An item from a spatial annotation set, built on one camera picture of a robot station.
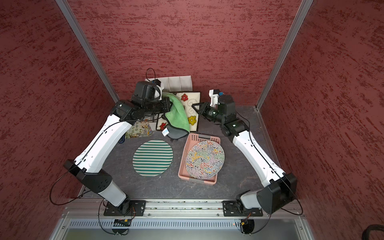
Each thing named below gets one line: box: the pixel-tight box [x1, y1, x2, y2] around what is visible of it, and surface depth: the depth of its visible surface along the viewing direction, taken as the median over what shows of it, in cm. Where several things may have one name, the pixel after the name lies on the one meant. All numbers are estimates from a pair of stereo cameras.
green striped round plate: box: [132, 140, 174, 177], surface depth 94 cm
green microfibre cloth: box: [162, 92, 190, 139], surface depth 67 cm
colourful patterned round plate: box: [185, 140, 225, 180], surface depth 88 cm
